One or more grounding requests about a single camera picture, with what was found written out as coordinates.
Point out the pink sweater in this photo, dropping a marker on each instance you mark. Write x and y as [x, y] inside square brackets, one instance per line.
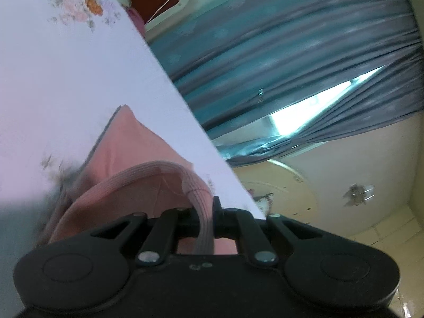
[132, 145]

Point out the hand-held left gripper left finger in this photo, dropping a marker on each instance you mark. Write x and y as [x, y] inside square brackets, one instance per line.
[187, 227]

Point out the blue curtain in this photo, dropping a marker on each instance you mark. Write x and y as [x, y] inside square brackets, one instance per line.
[347, 126]
[281, 39]

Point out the cream arched headboard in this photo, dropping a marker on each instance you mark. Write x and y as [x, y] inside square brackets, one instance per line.
[314, 188]

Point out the bright window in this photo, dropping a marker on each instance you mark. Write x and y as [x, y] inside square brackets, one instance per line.
[298, 119]

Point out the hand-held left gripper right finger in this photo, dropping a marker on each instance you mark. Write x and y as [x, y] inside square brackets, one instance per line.
[225, 225]

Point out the white patterned pillow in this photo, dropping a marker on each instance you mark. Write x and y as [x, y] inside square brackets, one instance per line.
[263, 203]

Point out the small curtain clip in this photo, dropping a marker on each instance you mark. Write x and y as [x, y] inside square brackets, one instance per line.
[260, 95]

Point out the white floral bed sheet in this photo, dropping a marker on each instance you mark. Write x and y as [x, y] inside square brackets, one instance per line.
[66, 89]

